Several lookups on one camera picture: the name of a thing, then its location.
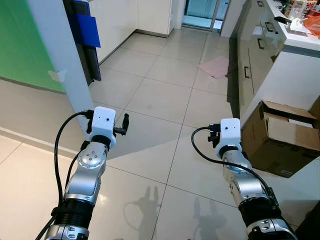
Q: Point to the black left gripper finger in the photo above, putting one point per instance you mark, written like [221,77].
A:
[125,121]

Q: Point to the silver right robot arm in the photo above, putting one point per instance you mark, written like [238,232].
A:
[247,185]

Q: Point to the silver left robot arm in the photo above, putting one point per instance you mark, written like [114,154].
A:
[85,170]

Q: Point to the open brown cardboard box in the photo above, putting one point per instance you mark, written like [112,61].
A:
[280,145]

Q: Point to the pink floor mat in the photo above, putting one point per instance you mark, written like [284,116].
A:
[215,66]

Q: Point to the blue folder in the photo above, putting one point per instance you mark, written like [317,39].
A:
[89,30]

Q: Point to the white cabinet counter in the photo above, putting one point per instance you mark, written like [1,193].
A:
[295,75]

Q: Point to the glass sliding door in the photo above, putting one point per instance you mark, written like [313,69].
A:
[200,10]

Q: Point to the white crumpled bag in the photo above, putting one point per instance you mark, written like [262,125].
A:
[298,26]

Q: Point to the orange plastic bag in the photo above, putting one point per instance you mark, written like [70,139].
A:
[312,25]

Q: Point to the colourful snack packet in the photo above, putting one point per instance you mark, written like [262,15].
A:
[300,7]

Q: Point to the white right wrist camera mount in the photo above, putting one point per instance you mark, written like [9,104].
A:
[230,131]

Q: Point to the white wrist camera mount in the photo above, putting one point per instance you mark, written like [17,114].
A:
[104,122]
[230,131]

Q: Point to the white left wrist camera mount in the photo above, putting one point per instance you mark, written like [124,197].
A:
[104,122]

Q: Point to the dark wall panel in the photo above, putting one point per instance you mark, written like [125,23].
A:
[87,62]

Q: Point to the white wall hook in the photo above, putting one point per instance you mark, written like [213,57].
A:
[57,75]

